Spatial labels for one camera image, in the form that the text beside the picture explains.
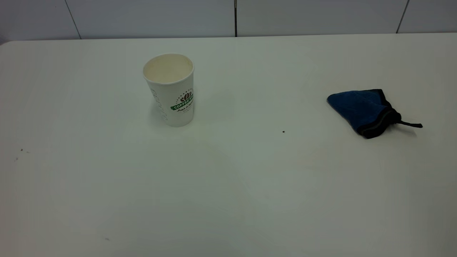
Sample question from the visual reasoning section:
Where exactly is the white paper coffee cup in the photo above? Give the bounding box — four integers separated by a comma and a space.
143, 53, 195, 127

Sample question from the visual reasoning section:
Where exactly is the blue cloth with black trim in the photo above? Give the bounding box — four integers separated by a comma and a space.
327, 89, 423, 139

